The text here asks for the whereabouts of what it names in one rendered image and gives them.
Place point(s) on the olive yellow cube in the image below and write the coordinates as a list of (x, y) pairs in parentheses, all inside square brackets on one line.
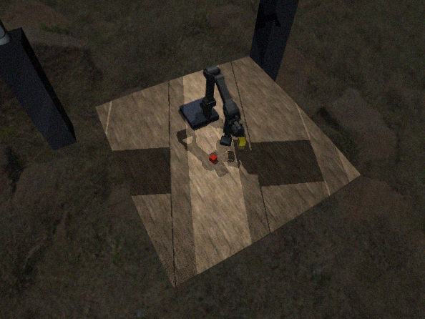
[(241, 141)]

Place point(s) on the red cube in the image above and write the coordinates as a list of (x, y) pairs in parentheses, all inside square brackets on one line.
[(213, 158)]

